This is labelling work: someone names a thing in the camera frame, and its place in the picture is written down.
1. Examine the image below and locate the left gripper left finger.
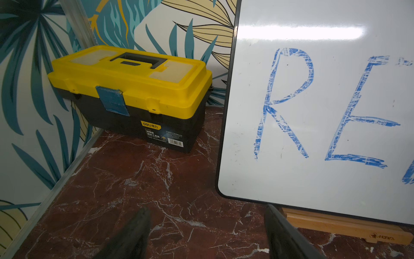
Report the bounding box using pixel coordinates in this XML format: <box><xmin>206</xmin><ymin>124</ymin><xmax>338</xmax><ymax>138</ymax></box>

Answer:
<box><xmin>93</xmin><ymin>207</ymin><xmax>151</xmax><ymax>259</ymax></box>

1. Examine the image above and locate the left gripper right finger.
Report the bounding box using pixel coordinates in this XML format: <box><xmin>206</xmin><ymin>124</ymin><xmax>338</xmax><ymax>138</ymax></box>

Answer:
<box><xmin>264</xmin><ymin>205</ymin><xmax>325</xmax><ymax>259</ymax></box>

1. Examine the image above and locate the whiteboard with RED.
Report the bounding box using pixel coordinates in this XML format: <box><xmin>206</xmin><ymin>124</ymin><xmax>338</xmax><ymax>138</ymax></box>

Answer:
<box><xmin>216</xmin><ymin>1</ymin><xmax>414</xmax><ymax>225</ymax></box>

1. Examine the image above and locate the yellow black toolbox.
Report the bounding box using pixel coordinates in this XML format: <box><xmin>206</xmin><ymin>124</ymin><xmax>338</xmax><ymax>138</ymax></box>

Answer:
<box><xmin>48</xmin><ymin>45</ymin><xmax>213</xmax><ymax>153</ymax></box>

